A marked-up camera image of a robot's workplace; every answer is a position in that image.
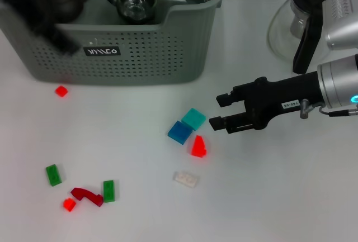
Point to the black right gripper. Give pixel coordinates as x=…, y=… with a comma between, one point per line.
x=279, y=96

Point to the teal square building block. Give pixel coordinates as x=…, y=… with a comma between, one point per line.
x=194, y=118

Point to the green building block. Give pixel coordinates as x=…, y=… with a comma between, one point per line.
x=109, y=191
x=53, y=175

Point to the dark red arch block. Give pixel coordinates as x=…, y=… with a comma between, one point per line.
x=84, y=193

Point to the bright red small cube block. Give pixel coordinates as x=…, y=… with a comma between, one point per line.
x=69, y=204

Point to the small red building block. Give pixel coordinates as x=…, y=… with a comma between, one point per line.
x=61, y=91

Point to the bright red slope block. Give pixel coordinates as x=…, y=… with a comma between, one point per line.
x=199, y=146

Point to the blue square building block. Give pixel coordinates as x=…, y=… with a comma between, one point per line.
x=180, y=133

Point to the white flat plate block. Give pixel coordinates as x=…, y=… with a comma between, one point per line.
x=186, y=179

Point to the grey perforated storage bin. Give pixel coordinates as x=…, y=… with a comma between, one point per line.
x=167, y=57

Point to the dark clay teapot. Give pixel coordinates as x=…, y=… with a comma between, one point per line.
x=67, y=4

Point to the glass teapot black lid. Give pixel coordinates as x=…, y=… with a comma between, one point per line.
x=305, y=52

